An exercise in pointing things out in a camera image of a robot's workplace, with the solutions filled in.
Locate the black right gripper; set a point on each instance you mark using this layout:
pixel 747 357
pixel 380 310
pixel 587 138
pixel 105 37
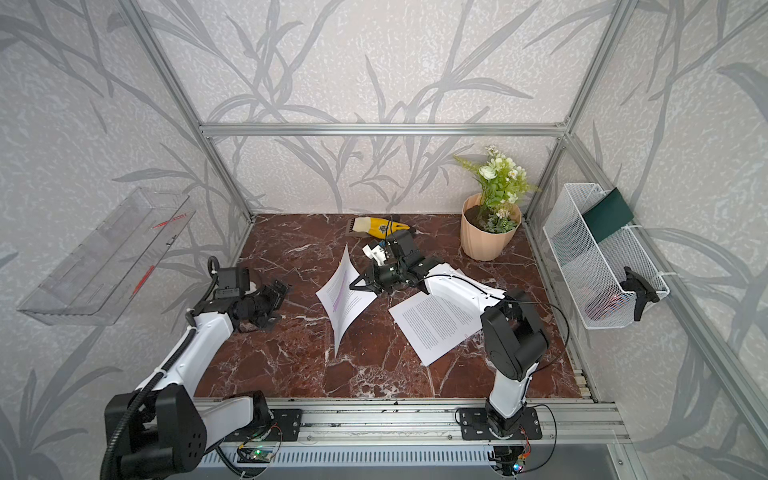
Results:
pixel 371 281

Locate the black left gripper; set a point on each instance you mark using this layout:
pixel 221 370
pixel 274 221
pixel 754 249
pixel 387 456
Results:
pixel 275 296

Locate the document with purple highlight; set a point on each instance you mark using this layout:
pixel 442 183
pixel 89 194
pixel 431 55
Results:
pixel 342 304

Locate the white printed text document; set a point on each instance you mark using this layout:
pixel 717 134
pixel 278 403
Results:
pixel 449 312

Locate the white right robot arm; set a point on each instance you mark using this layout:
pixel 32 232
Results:
pixel 515 340

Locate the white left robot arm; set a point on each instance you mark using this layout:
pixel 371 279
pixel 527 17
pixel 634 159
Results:
pixel 157 431

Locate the peach flower pot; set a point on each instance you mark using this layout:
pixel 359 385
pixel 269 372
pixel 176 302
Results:
pixel 479 244

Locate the green artificial plant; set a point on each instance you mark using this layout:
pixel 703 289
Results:
pixel 504 184

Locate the red object in basket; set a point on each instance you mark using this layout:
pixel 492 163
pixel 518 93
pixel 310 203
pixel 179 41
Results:
pixel 606 303

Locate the black clamp on basket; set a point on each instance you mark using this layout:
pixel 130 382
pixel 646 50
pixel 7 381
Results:
pixel 644 292

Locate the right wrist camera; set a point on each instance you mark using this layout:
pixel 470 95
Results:
pixel 378 252

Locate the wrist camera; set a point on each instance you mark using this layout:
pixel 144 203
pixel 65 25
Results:
pixel 378 252
pixel 228 283

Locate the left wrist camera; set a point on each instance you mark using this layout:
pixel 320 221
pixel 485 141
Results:
pixel 228 283

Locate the clear acrylic wall shelf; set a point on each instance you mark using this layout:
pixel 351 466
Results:
pixel 95 283

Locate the white wire mesh basket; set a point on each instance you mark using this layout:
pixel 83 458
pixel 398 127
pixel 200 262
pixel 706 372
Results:
pixel 588 267

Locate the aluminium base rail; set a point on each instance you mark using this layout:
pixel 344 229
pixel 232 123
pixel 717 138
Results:
pixel 443 422

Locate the aluminium cage frame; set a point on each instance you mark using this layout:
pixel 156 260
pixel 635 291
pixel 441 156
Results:
pixel 748 401

